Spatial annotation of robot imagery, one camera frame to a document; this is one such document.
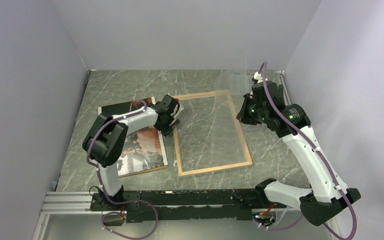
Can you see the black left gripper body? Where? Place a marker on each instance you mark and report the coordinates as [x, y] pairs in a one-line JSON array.
[[165, 129]]

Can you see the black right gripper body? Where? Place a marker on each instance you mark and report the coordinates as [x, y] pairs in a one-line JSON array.
[[251, 113]]

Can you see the glossy photo print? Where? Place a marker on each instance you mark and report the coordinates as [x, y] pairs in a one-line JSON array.
[[142, 145]]

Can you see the white wooden picture frame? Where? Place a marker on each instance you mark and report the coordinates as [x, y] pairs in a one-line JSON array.
[[247, 156]]

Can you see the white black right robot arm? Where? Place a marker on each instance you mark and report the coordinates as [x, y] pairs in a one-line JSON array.
[[327, 195]]

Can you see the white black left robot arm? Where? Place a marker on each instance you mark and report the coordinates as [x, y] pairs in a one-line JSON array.
[[106, 138]]

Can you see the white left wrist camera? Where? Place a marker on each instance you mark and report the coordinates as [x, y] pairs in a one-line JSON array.
[[179, 108]]

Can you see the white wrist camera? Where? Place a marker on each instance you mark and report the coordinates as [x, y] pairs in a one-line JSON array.
[[179, 108], [258, 78]]

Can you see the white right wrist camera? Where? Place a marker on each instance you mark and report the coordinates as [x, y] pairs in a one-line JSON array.
[[258, 78]]

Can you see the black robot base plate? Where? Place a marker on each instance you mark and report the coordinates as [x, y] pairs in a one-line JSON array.
[[165, 205]]

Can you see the aluminium extrusion rail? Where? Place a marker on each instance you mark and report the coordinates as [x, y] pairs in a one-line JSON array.
[[75, 203]]

